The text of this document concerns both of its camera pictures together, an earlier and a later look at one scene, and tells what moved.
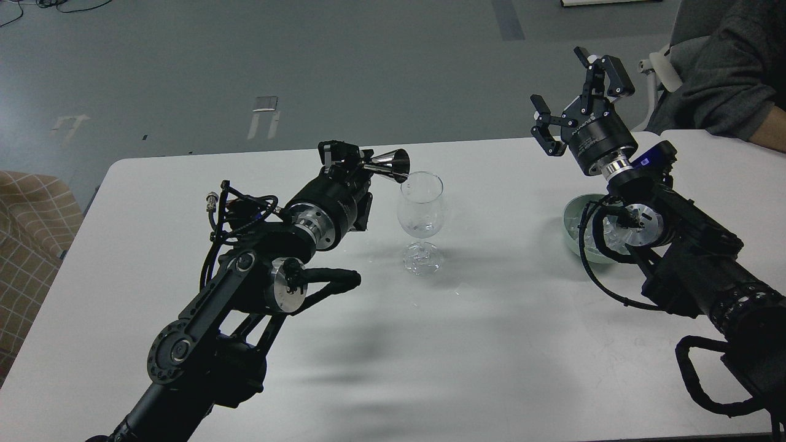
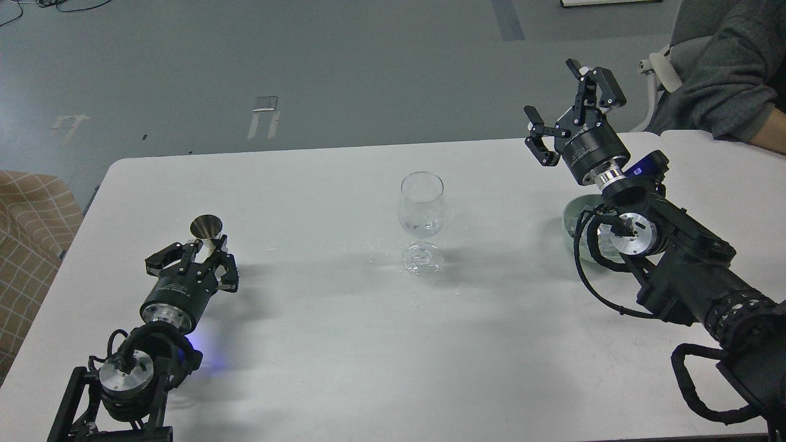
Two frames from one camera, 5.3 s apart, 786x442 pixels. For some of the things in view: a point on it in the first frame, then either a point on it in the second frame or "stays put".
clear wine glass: x=420 y=213 stays put
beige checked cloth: x=38 y=215 stays put
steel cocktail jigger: x=395 y=164 → x=206 y=227
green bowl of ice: x=615 y=236 stays put
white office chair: x=659 y=69 stays put
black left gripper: x=336 y=201 → x=180 y=296
